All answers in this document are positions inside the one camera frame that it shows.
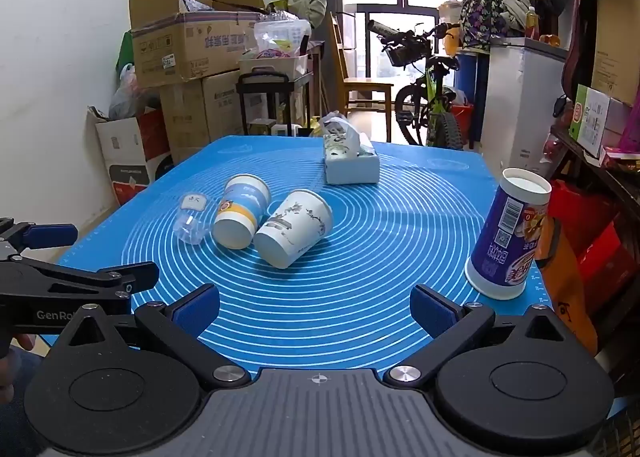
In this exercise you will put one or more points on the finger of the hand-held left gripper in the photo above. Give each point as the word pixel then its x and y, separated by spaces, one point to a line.
pixel 135 276
pixel 50 235

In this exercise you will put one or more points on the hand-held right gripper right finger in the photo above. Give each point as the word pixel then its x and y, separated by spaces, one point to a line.
pixel 431 309

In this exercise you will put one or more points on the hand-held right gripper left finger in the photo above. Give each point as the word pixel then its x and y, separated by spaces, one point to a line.
pixel 197 309

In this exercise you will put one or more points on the clear plastic cup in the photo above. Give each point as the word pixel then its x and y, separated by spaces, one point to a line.
pixel 190 228

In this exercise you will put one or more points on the purple paper cup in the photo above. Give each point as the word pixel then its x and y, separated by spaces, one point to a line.
pixel 505 237

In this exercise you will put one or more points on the blue and yellow paper cup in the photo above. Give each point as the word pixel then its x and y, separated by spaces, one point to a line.
pixel 240 209

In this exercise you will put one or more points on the white branch print paper cup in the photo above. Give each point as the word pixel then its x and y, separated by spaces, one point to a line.
pixel 290 232

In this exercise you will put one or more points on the person's left hand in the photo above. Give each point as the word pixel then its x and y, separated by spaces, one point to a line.
pixel 23 341

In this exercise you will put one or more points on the blue silicone mat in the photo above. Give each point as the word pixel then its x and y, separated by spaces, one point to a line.
pixel 350 262

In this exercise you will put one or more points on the red and white cardboard box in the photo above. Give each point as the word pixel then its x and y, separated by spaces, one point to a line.
pixel 135 157

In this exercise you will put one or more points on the orange shopping bag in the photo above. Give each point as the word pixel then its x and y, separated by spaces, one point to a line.
pixel 565 287

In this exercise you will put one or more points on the white plastic bag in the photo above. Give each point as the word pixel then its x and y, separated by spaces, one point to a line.
pixel 125 97

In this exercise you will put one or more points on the white tissue box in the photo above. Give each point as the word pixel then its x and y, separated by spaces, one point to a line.
pixel 350 170

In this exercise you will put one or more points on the brown cardboard box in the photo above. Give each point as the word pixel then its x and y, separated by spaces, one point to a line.
pixel 200 112

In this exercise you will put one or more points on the red shopping bag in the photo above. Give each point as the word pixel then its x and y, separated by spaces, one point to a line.
pixel 600 252

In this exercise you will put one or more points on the red plastic tub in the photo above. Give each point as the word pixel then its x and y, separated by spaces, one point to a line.
pixel 462 119

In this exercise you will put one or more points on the green and black bicycle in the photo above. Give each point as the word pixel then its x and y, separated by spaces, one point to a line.
pixel 432 102

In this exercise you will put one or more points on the dark wooden shelf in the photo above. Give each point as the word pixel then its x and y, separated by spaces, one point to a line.
pixel 610 177

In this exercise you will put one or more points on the white chest freezer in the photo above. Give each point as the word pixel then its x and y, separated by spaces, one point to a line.
pixel 520 102

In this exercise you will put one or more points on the black utility cart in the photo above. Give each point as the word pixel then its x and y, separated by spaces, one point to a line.
pixel 260 79

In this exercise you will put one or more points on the wooden chair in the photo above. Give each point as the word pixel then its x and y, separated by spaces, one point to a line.
pixel 362 84

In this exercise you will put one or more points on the large open cardboard box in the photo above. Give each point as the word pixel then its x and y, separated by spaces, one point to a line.
pixel 185 42

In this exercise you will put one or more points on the blue plastic barrel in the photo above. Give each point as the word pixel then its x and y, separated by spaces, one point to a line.
pixel 470 77

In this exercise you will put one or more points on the green and white box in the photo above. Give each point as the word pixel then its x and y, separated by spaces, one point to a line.
pixel 595 119

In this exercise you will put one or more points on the white storage bin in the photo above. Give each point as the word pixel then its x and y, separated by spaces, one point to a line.
pixel 272 66

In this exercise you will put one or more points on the clear plastic bag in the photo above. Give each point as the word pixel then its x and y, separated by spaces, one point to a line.
pixel 280 37

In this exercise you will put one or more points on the floral fabric bag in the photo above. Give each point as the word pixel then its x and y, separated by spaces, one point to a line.
pixel 482 19

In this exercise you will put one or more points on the orange drink bottle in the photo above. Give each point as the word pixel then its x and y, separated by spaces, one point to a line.
pixel 531 24

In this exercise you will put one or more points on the tall cardboard box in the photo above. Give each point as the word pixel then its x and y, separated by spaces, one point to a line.
pixel 617 42

